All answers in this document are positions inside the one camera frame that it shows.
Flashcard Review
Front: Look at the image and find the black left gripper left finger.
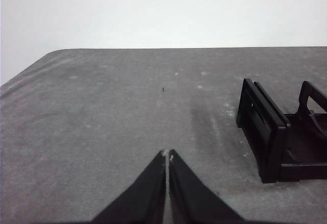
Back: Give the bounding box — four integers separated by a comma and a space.
89, 150, 167, 224

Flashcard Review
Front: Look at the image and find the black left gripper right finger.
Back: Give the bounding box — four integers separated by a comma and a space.
168, 149, 245, 224

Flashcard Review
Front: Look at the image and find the black plastic dish rack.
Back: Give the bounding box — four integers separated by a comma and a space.
236, 78, 327, 184

